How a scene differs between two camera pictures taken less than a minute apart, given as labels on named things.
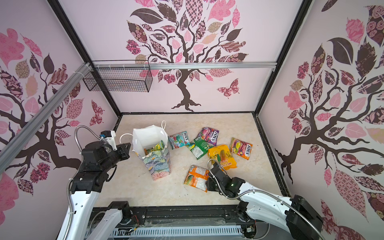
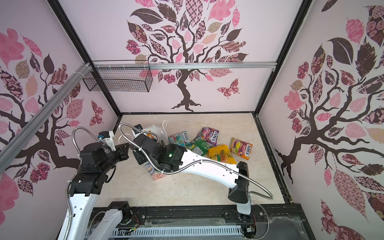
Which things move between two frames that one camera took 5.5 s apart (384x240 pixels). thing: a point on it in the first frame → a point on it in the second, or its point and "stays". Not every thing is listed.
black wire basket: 119,76 stays
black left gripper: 124,150 stays
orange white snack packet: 197,177 → 150,135
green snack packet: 200,148 stays
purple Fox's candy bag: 209,134 stays
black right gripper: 209,184 → 141,159
